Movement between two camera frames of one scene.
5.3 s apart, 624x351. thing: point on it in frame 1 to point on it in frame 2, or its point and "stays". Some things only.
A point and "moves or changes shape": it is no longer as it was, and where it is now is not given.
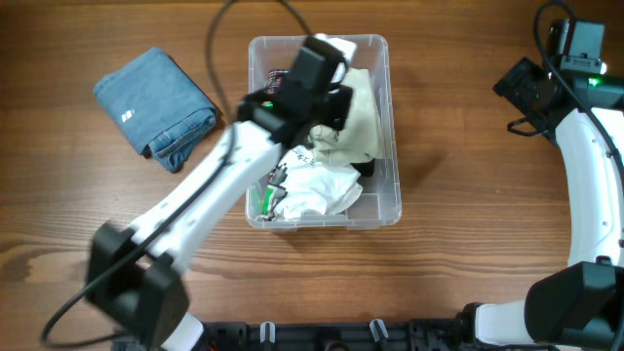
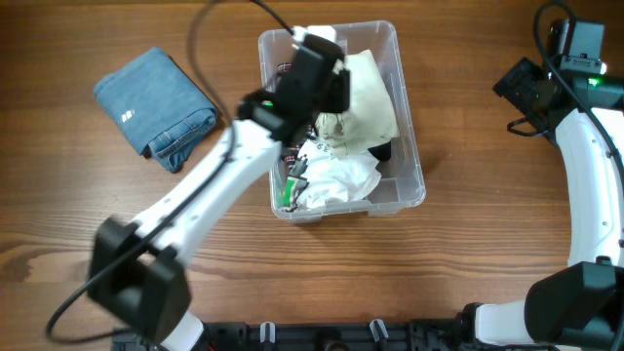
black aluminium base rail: (430, 334) stays
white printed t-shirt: (303, 186) moves or changes shape
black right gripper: (515, 84) stays
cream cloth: (359, 139) moves or changes shape
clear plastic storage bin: (344, 179) moves or changes shape
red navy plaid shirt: (274, 80) moves or changes shape
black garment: (367, 169) to (381, 152)
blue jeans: (157, 106) stays
